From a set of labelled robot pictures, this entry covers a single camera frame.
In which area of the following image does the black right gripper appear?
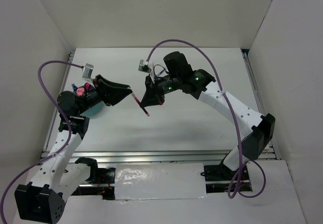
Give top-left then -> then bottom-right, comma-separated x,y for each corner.
140,73 -> 181,107

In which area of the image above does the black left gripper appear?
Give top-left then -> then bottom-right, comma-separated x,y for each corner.
77,74 -> 132,115

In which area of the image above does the red clear pen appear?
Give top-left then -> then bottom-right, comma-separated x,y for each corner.
131,93 -> 150,117

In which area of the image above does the pink black highlighter marker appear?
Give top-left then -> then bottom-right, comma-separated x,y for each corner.
84,83 -> 93,90

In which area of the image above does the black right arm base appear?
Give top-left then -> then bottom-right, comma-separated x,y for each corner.
200,161 -> 238,182

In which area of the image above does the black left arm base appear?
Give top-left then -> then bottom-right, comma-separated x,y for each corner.
75,157 -> 116,186

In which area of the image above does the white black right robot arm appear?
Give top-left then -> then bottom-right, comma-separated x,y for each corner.
138,51 -> 276,180

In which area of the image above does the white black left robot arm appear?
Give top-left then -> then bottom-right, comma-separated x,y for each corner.
15,75 -> 132,223

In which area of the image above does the teal round desk organizer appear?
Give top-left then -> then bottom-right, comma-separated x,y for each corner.
80,102 -> 105,118

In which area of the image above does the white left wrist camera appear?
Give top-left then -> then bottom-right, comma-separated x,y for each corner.
82,64 -> 94,81

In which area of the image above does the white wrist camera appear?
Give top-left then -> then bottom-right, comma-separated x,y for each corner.
138,60 -> 154,78
82,64 -> 94,81

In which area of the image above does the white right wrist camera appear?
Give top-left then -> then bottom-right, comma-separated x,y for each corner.
138,60 -> 154,78

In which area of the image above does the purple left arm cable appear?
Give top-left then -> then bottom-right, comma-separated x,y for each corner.
0,61 -> 84,222

